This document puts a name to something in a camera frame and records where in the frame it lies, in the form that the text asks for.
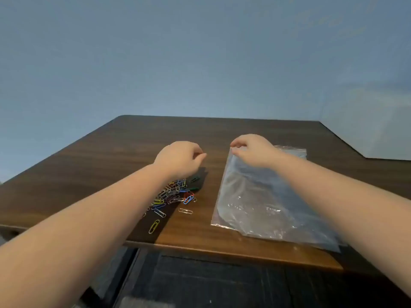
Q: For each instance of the person's right hand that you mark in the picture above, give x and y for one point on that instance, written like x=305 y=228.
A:
x=257 y=152

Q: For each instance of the person's left hand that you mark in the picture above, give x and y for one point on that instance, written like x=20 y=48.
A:
x=178 y=158

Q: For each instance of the person's left thumb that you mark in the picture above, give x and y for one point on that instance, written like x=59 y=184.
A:
x=199 y=159

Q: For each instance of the person's right thumb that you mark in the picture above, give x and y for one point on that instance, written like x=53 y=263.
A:
x=237 y=151

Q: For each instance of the clear plastic zip bag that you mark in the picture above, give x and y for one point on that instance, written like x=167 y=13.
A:
x=257 y=205

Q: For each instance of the person's right forearm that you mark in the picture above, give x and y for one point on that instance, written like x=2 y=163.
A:
x=346 y=205

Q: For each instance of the person's left forearm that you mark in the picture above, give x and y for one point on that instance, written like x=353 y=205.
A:
x=83 y=234

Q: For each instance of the pile of coloured paper clips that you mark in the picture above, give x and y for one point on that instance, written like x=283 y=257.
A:
x=170 y=195

